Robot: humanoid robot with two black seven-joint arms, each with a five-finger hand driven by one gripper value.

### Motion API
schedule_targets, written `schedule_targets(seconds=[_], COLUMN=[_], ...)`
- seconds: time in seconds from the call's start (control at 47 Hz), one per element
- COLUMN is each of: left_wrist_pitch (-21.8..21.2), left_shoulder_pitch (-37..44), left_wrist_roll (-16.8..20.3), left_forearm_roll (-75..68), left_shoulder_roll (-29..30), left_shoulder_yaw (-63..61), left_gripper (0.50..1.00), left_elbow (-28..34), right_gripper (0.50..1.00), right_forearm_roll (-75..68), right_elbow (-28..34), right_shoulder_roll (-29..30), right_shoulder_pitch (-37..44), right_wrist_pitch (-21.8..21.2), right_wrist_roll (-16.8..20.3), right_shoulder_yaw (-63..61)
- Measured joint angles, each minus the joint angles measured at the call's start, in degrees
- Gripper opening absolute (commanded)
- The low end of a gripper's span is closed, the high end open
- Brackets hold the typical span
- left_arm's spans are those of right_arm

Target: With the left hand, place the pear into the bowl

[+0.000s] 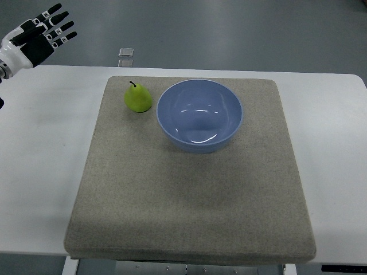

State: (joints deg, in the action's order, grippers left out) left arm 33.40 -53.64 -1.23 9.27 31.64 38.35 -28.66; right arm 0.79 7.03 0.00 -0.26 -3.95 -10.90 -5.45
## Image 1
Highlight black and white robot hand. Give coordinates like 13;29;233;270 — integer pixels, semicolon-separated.
1;3;77;76

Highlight green pear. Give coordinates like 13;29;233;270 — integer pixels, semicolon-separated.
124;81;153;113

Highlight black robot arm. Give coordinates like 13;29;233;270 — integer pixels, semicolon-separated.
0;60;13;82

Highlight blue bowl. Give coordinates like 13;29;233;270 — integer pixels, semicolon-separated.
156;79;244;154

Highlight lower metal floor plate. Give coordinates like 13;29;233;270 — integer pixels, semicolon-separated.
118;59;134;68

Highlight metal floor plate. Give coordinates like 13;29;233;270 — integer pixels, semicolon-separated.
118;48;134;57
118;59;134;68

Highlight upper metal floor plate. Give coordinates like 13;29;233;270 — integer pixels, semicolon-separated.
118;48;134;57

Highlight beige fabric mat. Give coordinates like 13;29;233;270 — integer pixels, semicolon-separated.
64;76;317;265

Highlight metal table frame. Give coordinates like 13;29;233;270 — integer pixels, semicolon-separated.
62;256;298;274

